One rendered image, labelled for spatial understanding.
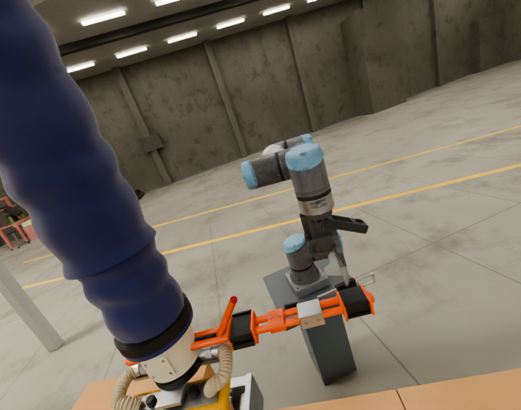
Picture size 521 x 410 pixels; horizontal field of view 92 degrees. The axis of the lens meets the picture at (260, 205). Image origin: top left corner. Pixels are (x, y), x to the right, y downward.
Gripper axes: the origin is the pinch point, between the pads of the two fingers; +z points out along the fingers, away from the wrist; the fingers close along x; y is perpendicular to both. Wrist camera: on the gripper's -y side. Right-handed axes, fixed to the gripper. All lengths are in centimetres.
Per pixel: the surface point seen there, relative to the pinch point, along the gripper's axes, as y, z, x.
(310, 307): 11.9, 9.6, 1.4
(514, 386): -54, 80, -7
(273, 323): 23.6, 9.7, 3.6
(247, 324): 32.1, 9.4, 1.6
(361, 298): -3.0, 8.8, 3.7
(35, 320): 330, 86, -168
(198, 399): 51, 22, 12
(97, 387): 114, 39, -15
